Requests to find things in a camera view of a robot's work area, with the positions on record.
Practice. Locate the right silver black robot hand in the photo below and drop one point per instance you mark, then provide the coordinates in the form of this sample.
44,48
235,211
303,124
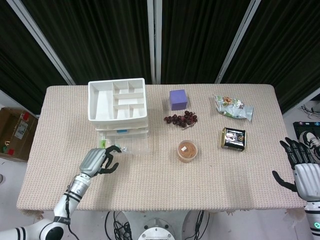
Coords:
307,180

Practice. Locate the beige woven tablecloth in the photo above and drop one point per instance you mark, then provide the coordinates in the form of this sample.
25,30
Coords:
162,185

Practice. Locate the white drawer organizer cabinet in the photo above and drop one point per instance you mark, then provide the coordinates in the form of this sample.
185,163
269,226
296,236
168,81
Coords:
105,102

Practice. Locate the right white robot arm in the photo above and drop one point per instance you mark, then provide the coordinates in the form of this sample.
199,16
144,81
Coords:
313,217

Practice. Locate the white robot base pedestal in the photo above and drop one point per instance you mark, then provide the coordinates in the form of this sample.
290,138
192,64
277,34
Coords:
156,230

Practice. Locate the blue block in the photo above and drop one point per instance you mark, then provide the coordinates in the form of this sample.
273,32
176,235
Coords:
122,131

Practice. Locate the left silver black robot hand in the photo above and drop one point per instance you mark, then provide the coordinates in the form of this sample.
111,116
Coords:
92,162

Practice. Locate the white black sneaker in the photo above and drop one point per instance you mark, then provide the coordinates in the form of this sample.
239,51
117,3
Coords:
312,140

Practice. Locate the black mat with coloured dots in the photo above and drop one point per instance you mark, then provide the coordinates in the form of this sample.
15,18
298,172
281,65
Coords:
298,128

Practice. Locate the clear plastic drawer with die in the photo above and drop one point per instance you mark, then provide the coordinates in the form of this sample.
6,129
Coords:
138,143

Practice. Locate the white frame post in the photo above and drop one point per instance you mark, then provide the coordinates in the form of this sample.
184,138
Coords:
42,40
237,42
154,42

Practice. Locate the brown round cup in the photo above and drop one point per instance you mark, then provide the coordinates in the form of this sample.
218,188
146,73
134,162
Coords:
187,151

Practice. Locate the white die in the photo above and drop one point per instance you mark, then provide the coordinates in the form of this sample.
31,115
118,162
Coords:
124,149

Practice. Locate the red grape bunch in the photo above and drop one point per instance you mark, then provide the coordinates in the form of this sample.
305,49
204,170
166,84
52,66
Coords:
181,119

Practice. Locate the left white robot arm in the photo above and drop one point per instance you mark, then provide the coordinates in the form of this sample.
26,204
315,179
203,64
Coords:
62,207

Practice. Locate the crumpled snack bag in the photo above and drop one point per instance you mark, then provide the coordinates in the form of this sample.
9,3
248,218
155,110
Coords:
232,107

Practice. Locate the black gold tin can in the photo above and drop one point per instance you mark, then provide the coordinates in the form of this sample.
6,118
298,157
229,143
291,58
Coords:
233,138

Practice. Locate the black curtain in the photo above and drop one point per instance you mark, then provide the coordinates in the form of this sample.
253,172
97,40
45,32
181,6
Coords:
100,37

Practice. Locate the purple cube box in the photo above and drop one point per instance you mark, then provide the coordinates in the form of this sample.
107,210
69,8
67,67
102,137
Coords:
178,100

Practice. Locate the brown cardboard box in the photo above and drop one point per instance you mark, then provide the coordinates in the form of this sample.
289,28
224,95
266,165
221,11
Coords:
15,132

